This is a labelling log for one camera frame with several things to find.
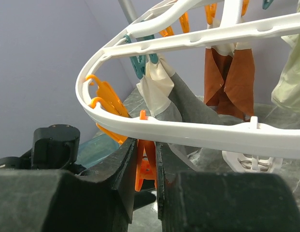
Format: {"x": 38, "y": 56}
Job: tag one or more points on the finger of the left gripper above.
{"x": 143, "y": 198}

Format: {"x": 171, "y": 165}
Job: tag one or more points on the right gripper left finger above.
{"x": 101, "y": 199}

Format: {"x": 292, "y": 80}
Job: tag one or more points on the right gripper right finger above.
{"x": 190, "y": 201}

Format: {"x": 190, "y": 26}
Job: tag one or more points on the orange front clip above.
{"x": 146, "y": 163}

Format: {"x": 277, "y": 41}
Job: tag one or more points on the white oval clip hanger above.
{"x": 251, "y": 138}

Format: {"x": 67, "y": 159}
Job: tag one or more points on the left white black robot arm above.
{"x": 54, "y": 148}

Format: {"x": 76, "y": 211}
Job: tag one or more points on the grey beige hanging underwear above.
{"x": 168, "y": 98}

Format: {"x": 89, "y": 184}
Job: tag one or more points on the rust hanging underwear back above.
{"x": 229, "y": 74}

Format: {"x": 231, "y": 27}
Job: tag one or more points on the cream hanging underwear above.
{"x": 286, "y": 93}

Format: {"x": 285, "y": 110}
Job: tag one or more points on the teal plastic basin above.
{"x": 95, "y": 150}

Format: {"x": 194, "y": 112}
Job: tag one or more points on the silver white drying rack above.
{"x": 128, "y": 10}

